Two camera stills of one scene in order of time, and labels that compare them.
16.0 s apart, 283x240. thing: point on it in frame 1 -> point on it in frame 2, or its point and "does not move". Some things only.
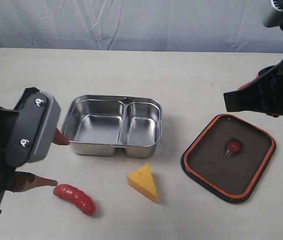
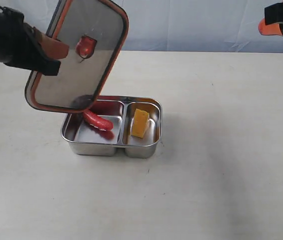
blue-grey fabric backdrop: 180,25 does not move
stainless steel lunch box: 110,125 does not move
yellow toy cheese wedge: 141,181 -> 140,120
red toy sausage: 79,197 -> 97,121
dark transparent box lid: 232,158 -> 96,31
